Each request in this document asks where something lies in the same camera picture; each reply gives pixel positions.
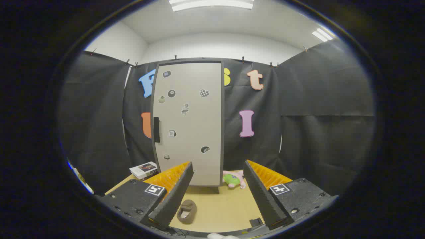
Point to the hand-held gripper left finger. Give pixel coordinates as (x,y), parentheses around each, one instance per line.
(176,196)

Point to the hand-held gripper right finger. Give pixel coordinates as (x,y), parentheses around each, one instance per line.
(260,196)

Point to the brown fluffy shoe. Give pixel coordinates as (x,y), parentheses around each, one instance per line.
(191,206)

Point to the white shoe cabinet door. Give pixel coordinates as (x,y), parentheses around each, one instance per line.
(192,132)

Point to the grey shoe cabinet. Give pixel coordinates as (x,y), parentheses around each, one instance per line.
(222,132)

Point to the pink green plush toy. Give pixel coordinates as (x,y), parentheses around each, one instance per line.
(232,180)

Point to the white book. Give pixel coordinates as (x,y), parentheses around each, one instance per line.
(142,169)

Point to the white printed clutter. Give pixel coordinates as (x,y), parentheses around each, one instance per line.
(83,182)

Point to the black backdrop cloth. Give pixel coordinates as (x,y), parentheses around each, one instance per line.
(315,99)

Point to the lit blue screen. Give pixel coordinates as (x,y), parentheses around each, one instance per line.
(69,164)

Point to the small ceiling light panel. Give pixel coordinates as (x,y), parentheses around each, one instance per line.
(321,35)

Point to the long ceiling light panel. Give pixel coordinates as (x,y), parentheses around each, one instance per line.
(212,4)

